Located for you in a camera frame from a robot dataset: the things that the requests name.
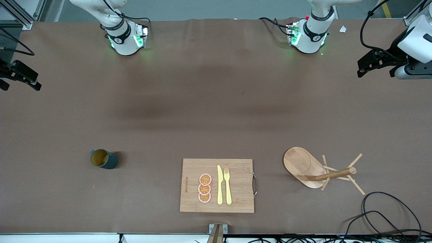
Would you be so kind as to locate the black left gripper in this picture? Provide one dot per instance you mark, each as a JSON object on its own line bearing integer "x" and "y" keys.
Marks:
{"x": 392, "y": 55}

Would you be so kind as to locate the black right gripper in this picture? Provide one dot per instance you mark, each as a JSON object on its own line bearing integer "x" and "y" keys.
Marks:
{"x": 4, "y": 71}

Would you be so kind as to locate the dark teal cup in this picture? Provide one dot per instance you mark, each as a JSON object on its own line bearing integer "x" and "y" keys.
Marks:
{"x": 109, "y": 163}

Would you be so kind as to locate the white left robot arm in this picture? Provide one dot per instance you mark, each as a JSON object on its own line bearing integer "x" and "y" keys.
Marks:
{"x": 310, "y": 37}

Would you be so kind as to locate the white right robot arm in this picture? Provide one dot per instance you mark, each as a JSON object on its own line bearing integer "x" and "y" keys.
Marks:
{"x": 125, "y": 40}

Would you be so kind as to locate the wooden mug rack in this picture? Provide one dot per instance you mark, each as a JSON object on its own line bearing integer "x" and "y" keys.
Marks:
{"x": 300, "y": 162}

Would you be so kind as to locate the brown table cover sheet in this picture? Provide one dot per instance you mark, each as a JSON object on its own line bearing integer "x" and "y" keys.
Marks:
{"x": 135, "y": 135}

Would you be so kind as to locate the bamboo cutting board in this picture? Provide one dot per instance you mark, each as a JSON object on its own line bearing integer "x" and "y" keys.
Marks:
{"x": 239, "y": 168}

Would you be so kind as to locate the yellow plastic fork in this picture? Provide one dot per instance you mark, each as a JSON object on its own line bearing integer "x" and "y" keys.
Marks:
{"x": 228, "y": 192}

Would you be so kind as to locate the yellow plastic knife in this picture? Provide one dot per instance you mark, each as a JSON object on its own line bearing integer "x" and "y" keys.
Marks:
{"x": 220, "y": 189}

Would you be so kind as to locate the toy orange slice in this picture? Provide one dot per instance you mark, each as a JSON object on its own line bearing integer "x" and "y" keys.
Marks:
{"x": 204, "y": 189}
{"x": 204, "y": 198}
{"x": 205, "y": 179}

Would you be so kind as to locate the aluminium frame profile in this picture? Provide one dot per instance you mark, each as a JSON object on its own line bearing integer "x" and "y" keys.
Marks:
{"x": 410, "y": 20}
{"x": 23, "y": 22}

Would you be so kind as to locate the white table edge rail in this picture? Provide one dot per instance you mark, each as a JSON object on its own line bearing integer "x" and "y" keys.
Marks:
{"x": 67, "y": 239}

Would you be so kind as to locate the metal table bracket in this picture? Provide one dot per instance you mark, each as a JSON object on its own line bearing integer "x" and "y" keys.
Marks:
{"x": 225, "y": 227}

